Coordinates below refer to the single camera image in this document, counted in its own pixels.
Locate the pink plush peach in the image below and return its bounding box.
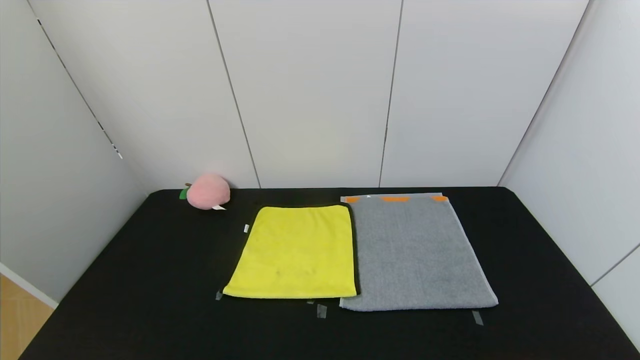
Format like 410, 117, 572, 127
179, 173, 232, 211

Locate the yellow microfiber towel black trim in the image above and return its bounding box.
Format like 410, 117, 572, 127
222, 204, 359, 300

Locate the grey terry towel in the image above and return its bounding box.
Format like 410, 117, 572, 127
339, 192, 499, 312

